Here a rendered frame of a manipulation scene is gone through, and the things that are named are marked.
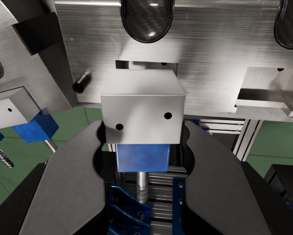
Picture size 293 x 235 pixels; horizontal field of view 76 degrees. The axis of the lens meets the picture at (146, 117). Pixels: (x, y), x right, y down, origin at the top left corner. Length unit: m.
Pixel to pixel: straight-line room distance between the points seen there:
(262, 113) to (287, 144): 1.33
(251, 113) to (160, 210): 0.31
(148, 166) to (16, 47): 0.19
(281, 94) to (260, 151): 1.41
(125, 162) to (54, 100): 0.14
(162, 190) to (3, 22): 0.45
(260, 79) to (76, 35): 0.17
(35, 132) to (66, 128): 1.30
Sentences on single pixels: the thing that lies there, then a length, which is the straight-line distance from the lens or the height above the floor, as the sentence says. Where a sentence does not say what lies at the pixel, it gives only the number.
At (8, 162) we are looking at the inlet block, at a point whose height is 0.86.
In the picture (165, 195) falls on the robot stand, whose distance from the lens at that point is 0.52.
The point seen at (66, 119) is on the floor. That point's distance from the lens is 1.53.
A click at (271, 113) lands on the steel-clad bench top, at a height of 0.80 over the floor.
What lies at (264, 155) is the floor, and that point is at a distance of 1.67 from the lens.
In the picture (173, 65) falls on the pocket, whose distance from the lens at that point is 0.19.
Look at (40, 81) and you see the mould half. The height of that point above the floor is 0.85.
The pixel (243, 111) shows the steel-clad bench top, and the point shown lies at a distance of 0.31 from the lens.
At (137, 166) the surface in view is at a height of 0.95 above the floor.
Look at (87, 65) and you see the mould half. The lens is 0.18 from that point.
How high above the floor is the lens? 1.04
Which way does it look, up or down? 53 degrees down
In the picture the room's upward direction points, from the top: 169 degrees counter-clockwise
